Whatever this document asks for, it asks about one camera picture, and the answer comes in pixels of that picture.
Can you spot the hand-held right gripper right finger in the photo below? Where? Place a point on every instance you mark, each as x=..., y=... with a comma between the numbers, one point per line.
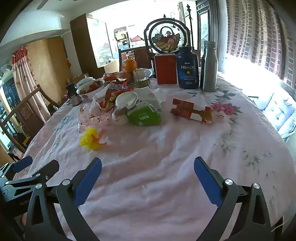
x=208, y=183

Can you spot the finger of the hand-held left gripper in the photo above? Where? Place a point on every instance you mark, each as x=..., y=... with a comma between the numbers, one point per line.
x=22, y=163
x=49, y=168

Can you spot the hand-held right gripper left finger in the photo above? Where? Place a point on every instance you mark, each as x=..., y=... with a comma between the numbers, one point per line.
x=87, y=180

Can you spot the green tissue pack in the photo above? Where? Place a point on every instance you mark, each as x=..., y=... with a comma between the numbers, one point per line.
x=143, y=114

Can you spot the round white plastic lid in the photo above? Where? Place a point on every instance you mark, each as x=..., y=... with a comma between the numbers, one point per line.
x=126, y=99

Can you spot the yellow plastic flower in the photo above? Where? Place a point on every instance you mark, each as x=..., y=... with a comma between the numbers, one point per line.
x=89, y=139

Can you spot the clear plastic bag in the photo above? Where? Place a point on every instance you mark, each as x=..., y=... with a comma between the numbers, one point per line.
x=99, y=115

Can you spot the floral white tablecloth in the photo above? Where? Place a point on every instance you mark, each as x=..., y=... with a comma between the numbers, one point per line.
x=150, y=150

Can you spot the flattened red carton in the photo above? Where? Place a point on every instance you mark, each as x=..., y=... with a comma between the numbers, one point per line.
x=189, y=110

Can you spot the small dark jar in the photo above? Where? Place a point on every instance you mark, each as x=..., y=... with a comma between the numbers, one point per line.
x=74, y=93

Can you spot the floral curtain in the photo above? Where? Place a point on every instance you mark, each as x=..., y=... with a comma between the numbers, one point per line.
x=23, y=76

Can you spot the plate of food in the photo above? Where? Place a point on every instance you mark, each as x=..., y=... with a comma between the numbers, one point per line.
x=90, y=87

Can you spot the red snack bag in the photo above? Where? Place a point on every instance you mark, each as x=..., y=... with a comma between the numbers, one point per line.
x=115, y=89

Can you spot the light blue sofa cushion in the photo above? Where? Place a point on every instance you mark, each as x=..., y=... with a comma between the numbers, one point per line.
x=275, y=106

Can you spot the white paper napkin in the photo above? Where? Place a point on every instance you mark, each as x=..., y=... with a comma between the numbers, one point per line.
x=153, y=95

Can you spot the steel water bottle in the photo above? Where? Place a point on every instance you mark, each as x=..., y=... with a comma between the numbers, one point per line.
x=209, y=69

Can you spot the glass jar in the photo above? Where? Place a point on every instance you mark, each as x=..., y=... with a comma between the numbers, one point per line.
x=141, y=78

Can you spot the blue supplement bottle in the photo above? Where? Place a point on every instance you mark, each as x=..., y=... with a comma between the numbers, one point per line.
x=187, y=69

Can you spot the red box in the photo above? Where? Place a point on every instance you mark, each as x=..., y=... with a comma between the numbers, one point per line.
x=165, y=69

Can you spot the orange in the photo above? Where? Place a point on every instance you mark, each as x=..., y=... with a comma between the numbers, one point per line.
x=129, y=64

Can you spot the wooden glass-door cabinet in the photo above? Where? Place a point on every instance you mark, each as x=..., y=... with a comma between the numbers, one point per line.
x=83, y=46

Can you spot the dark wooden dining chair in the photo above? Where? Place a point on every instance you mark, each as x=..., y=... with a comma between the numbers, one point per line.
x=140, y=56

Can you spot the round decorative basket ornament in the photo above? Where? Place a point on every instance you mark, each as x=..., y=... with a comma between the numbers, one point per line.
x=165, y=38

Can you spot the brick pattern curtain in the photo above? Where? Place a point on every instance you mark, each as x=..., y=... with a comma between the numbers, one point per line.
x=254, y=34

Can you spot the dark framed mirror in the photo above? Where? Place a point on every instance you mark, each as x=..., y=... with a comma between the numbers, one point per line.
x=205, y=23

